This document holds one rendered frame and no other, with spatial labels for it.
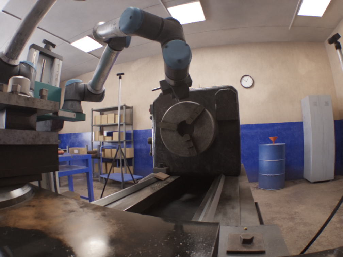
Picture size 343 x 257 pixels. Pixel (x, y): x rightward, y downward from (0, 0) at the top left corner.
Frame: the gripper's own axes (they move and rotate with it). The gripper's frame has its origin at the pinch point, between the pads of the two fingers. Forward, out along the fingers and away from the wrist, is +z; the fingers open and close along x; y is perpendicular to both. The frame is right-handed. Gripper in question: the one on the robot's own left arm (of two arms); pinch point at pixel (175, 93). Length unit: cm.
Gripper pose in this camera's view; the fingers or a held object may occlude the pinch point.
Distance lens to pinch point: 87.7
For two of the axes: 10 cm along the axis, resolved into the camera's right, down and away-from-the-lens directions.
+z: 0.0, 2.3, 9.7
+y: -3.3, -9.2, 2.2
